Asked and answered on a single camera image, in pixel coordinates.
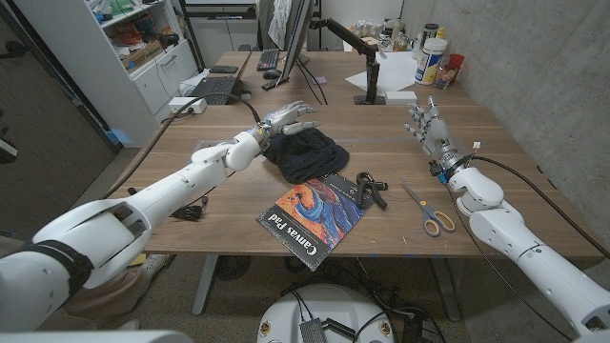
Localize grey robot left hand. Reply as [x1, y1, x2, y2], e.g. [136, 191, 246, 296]
[256, 99, 321, 144]

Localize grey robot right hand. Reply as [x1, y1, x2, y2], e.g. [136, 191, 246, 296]
[403, 93, 466, 166]

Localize black shorts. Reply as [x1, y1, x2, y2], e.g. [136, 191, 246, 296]
[262, 127, 351, 186]

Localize black grip trainer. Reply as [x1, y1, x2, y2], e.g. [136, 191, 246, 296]
[355, 171, 390, 212]

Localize Canvas Pad magazine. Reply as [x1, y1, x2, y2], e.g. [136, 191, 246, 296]
[255, 171, 376, 272]

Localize black remote control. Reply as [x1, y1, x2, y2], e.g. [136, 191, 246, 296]
[260, 75, 290, 91]

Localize small white box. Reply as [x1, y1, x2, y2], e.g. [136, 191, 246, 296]
[383, 90, 418, 106]

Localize clear plastic container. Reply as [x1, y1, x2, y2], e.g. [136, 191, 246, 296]
[434, 56, 458, 91]

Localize large white jar blue label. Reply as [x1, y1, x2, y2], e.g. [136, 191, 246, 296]
[414, 36, 449, 87]

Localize white paper sheet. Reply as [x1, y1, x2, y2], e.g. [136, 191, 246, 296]
[344, 50, 420, 94]

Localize black computer monitor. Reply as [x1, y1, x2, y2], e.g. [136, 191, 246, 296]
[278, 0, 315, 85]

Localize white power box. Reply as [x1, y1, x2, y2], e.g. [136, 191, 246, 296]
[168, 96, 209, 115]

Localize white cloth on chair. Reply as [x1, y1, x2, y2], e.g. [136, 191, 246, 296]
[267, 0, 293, 51]

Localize dark canister with lid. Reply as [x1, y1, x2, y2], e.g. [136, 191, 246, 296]
[418, 22, 440, 49]

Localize cardboard box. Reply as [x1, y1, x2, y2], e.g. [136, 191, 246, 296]
[121, 40, 166, 73]

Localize grey table leg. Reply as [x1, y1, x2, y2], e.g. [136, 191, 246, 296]
[431, 256, 462, 323]
[192, 254, 220, 316]

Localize white shelf cabinet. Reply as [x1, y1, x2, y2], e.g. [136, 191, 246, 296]
[13, 0, 201, 149]

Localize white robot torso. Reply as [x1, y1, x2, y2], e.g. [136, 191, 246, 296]
[255, 283, 397, 343]

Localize person leg brown trousers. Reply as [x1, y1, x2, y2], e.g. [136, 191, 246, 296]
[61, 253, 173, 331]

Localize black monitor cable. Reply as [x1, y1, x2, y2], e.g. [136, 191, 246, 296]
[295, 57, 319, 106]
[301, 57, 330, 107]

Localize scissors with yellow grey handles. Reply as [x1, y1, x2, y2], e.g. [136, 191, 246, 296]
[399, 178, 457, 238]

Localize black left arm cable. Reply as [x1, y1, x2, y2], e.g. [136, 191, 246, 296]
[102, 92, 262, 201]

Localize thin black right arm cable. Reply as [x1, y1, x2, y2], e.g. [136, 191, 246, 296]
[445, 185, 574, 342]

